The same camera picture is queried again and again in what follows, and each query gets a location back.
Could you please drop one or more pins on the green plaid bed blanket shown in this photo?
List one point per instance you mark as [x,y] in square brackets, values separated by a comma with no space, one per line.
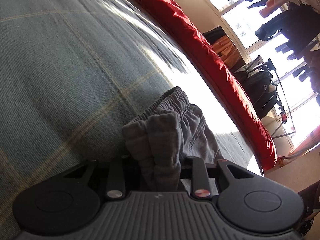
[73,73]

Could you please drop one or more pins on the orange right curtain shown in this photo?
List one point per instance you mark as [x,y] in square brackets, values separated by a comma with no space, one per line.
[310,142]

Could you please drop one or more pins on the metal clothes drying rack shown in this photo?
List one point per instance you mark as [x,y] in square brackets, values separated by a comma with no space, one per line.
[284,114]

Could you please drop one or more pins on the dark jackets on rack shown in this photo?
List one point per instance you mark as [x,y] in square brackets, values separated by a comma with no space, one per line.
[256,80]

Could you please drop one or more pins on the rack with orange clothes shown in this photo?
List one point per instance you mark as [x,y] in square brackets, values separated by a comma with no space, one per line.
[223,46]

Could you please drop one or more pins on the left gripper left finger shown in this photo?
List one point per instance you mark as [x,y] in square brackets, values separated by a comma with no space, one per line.
[122,177]

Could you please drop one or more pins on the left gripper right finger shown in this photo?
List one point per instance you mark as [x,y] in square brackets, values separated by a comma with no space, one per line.
[194,169]

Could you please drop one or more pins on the grey sweatpants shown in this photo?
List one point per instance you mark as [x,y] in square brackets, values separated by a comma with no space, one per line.
[164,134]

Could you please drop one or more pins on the red duvet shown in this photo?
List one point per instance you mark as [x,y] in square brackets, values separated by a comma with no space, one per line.
[171,17]

